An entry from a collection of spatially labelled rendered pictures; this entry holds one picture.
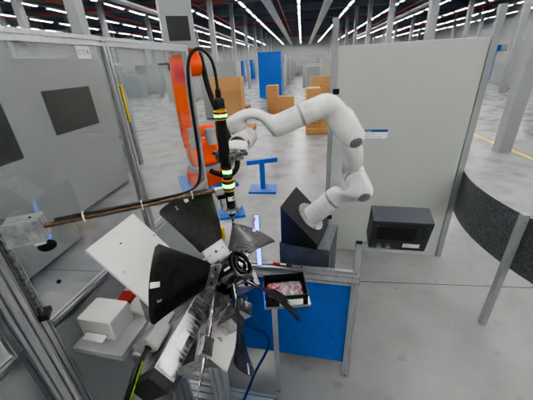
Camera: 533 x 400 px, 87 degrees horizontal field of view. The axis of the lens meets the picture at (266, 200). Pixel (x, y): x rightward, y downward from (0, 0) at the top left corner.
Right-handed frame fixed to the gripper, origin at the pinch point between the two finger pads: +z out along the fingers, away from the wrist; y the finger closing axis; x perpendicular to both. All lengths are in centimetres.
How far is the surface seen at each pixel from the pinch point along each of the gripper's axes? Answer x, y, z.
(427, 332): -161, -116, -79
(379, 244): -52, -62, -31
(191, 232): -28.1, 14.8, 6.2
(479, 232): -97, -154, -124
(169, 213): -20.8, 22.8, 5.8
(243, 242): -42.4, -0.1, -10.0
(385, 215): -37, -63, -33
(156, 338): -46, 14, 39
